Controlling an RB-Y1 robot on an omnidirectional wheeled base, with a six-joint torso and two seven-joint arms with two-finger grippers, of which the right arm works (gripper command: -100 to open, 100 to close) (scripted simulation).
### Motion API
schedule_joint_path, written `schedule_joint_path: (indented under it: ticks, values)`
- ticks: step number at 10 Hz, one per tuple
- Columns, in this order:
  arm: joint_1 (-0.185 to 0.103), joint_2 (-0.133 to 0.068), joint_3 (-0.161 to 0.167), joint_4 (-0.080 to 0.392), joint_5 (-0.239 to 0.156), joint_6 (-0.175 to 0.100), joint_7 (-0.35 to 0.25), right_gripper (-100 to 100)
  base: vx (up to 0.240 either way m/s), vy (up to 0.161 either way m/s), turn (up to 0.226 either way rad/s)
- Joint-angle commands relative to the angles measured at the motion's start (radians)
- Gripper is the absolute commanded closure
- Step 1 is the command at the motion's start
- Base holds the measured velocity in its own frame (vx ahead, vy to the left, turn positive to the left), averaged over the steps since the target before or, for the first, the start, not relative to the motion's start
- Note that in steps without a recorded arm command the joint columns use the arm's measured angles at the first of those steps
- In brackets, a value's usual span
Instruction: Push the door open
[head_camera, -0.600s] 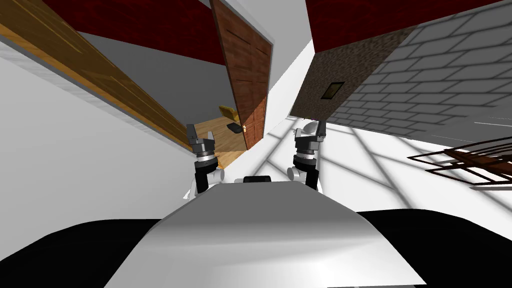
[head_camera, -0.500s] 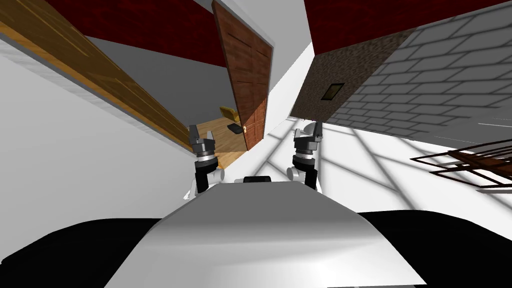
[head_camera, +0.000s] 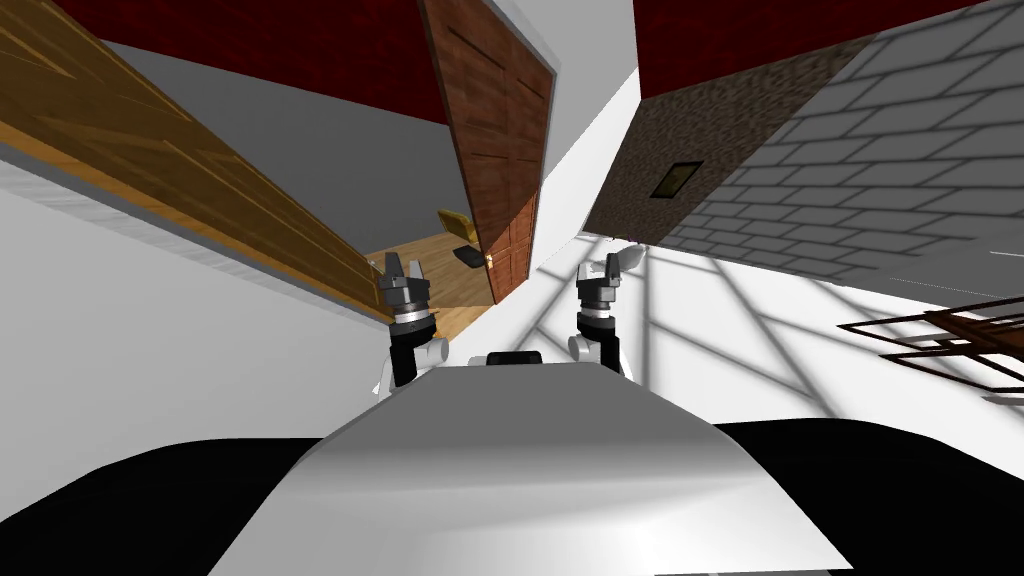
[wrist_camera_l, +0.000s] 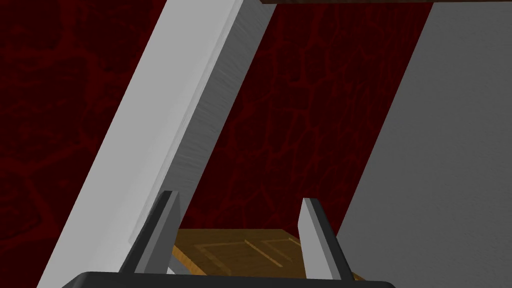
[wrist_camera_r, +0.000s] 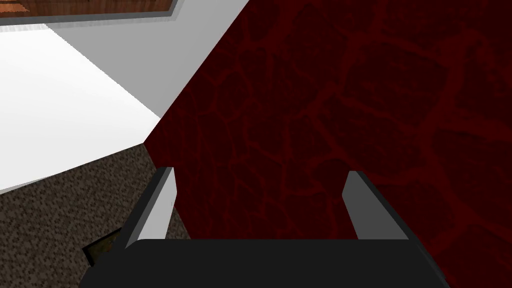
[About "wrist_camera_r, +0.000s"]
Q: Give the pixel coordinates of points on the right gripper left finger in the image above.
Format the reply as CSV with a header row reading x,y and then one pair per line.
x,y
156,212

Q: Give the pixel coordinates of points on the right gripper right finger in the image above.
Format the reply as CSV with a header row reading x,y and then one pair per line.
x,y
374,216

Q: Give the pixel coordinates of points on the dark red door leaf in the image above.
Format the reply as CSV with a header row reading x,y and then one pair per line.
x,y
328,108

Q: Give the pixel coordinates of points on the brown wooden door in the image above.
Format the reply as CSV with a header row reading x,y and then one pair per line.
x,y
84,5

